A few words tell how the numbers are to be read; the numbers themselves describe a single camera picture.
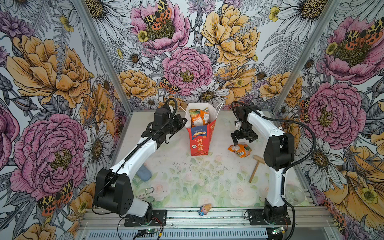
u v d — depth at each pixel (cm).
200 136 84
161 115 61
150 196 81
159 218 73
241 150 91
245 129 80
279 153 55
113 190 42
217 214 77
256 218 73
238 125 91
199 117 90
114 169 45
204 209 75
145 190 83
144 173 87
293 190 82
